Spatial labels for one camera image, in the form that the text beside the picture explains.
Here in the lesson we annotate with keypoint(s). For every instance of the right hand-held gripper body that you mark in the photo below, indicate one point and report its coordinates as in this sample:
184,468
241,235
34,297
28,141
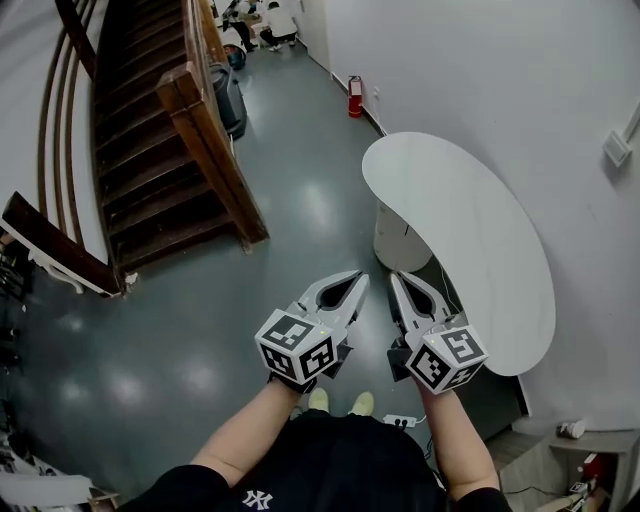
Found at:
445,357

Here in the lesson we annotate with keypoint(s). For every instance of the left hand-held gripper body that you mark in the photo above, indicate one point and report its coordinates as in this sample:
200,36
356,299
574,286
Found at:
295,345

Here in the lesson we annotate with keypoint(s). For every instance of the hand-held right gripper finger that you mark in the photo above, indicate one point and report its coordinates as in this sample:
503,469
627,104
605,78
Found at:
440,305
402,305

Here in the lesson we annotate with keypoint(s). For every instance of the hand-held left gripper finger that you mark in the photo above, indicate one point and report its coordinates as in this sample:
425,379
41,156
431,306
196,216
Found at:
359,300
325,286

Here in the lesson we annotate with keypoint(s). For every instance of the person's left forearm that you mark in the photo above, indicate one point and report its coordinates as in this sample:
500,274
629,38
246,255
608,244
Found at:
250,430

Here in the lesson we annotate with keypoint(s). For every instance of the person's right forearm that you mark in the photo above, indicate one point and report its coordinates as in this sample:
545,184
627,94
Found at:
457,440

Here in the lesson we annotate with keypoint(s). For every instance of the person's left pale shoe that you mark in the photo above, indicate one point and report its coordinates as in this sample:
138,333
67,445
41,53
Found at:
319,400

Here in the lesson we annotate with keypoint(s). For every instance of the person's pale shoe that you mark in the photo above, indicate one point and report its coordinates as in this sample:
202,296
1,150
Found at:
319,400
362,403

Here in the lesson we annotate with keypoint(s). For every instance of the white power strip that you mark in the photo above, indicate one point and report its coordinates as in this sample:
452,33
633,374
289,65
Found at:
400,421

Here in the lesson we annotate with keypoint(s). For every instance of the white curved table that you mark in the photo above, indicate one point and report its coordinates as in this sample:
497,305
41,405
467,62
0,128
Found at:
465,225

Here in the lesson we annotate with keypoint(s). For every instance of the person's right pale shoe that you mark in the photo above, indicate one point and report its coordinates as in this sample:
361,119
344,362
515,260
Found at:
362,403

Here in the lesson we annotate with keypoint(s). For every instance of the person's black shirt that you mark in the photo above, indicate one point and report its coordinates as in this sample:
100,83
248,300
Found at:
340,470

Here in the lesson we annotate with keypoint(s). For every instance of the white crumpled cup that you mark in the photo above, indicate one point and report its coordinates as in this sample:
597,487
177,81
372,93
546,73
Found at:
571,429

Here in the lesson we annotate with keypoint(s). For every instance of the grey low shelf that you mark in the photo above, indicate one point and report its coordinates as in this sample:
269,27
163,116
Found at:
595,465

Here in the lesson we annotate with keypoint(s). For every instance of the red fire extinguisher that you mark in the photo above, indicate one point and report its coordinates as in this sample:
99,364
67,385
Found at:
355,97

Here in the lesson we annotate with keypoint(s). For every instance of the dark wooden staircase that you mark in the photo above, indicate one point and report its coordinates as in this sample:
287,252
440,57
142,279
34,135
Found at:
155,165

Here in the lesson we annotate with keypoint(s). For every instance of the grey floor machine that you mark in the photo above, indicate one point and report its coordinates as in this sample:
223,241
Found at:
230,100

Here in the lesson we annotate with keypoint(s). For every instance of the dark wooden board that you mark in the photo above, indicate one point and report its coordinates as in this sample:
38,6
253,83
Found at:
55,240

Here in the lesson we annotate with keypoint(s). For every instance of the curved wooden handrail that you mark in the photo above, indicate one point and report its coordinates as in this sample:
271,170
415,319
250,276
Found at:
52,115

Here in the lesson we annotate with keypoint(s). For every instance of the white wall socket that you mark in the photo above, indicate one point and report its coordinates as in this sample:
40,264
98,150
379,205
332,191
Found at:
376,93

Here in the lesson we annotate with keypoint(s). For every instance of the white wall box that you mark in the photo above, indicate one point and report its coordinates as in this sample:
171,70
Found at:
616,147

